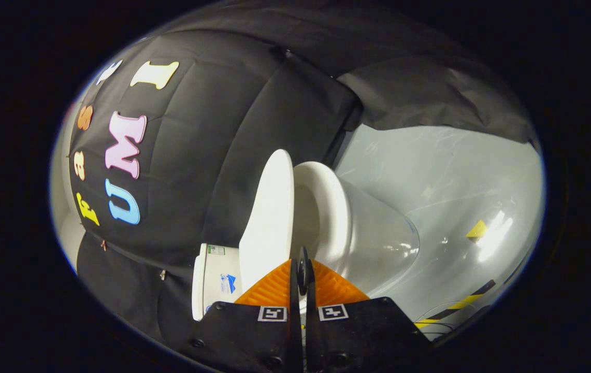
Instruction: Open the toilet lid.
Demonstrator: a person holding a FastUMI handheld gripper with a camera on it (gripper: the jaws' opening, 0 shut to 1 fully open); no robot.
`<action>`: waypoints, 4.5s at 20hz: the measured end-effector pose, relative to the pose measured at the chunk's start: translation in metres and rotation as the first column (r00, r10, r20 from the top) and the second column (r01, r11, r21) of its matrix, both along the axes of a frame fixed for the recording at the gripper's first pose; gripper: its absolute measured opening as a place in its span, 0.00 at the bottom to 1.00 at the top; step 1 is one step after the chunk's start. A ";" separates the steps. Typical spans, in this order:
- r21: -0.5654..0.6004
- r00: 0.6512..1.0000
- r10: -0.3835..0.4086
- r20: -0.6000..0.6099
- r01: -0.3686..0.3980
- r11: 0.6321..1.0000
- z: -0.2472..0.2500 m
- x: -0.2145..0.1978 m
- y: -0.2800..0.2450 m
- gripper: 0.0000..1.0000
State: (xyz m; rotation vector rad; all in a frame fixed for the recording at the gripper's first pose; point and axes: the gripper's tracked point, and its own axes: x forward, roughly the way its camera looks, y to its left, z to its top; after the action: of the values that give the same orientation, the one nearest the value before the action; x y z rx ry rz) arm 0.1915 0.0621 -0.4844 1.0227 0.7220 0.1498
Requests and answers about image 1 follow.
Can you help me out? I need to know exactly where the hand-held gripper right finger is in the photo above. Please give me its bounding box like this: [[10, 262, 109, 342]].
[[305, 258, 431, 373]]

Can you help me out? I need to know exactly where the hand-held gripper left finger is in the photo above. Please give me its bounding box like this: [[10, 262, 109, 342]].
[[178, 258, 305, 373]]

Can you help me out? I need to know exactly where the white toilet lid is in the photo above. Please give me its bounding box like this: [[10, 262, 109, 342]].
[[238, 149, 311, 297]]

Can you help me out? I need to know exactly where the white toilet bowl with seat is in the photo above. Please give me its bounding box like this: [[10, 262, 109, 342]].
[[291, 161, 421, 297]]

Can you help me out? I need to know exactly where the black yellow striped floor tape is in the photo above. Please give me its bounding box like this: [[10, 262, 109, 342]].
[[413, 279, 497, 329]]

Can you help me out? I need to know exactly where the small yellow tape piece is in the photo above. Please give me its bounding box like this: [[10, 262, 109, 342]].
[[465, 219, 489, 240]]

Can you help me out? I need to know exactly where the black backdrop cloth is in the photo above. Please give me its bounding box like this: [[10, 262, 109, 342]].
[[66, 0, 537, 358]]

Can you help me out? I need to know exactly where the thin black cable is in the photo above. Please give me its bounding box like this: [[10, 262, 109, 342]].
[[413, 302, 464, 338]]

